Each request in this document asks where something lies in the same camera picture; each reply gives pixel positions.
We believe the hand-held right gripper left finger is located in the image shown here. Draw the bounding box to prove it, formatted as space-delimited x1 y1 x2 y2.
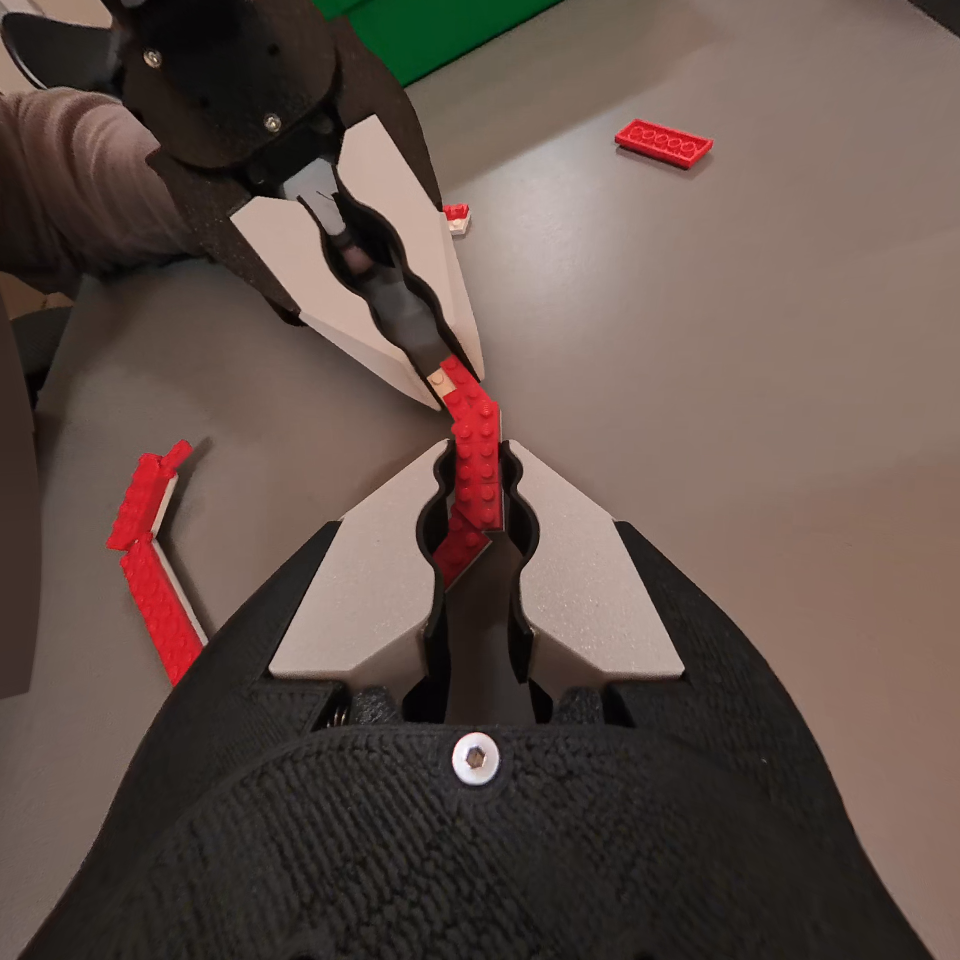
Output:
267 439 459 682

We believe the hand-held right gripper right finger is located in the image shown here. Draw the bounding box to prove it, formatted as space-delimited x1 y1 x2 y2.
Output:
501 439 687 685

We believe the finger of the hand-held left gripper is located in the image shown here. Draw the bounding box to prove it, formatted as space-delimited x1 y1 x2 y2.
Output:
228 193 445 414
330 112 486 381

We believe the curved red lego brick assembly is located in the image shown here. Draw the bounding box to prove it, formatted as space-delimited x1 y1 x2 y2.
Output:
429 354 505 591

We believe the person's left forearm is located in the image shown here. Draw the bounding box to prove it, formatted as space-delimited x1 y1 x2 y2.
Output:
0 86 220 295

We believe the green lego baseplate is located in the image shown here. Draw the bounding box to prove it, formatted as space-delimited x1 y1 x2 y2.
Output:
311 0 565 88

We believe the long red lego brick assembly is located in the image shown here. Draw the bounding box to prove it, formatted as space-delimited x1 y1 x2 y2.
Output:
105 438 209 689

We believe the flat red lego plate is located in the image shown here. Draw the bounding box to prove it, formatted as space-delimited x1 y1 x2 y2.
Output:
613 117 715 171

